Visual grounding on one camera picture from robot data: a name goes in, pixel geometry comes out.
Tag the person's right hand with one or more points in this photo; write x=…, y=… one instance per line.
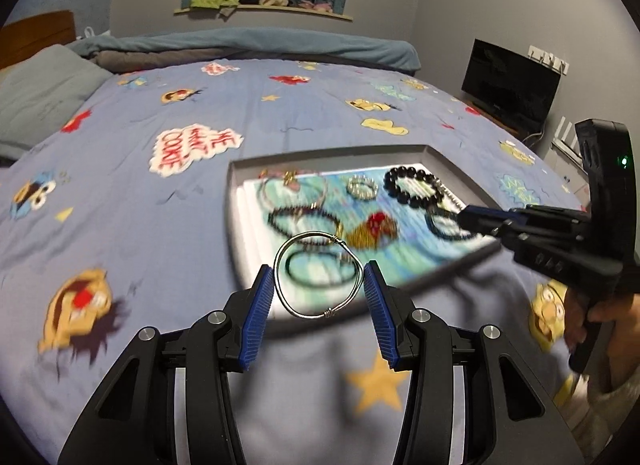
x=622, y=307

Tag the black flat screen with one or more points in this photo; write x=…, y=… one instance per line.
x=510, y=85

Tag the white wall hook rack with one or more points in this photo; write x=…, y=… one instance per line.
x=547, y=57

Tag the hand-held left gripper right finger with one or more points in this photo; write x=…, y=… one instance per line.
x=381, y=315

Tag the teal duvet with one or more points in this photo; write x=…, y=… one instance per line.
x=280, y=47

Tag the blue printed blanket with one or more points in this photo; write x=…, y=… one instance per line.
x=175, y=245

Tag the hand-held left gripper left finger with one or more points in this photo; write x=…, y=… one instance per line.
x=255, y=320

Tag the person's right forearm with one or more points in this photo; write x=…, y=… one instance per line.
x=615, y=395

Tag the wooden window shelf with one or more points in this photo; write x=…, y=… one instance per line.
x=280, y=12

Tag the white router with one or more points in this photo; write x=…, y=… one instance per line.
x=567, y=137

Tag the grey shallow box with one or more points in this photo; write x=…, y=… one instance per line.
x=237, y=225

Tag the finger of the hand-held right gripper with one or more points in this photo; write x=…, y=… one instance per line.
x=480, y=224
x=500, y=213

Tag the red bead gold ornament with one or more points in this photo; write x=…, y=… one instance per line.
x=375, y=230

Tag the pink cloth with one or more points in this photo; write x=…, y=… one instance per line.
x=317, y=6

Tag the grey-green pillow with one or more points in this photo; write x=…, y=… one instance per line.
x=45, y=95

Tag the wooden headboard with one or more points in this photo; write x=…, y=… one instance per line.
x=35, y=37

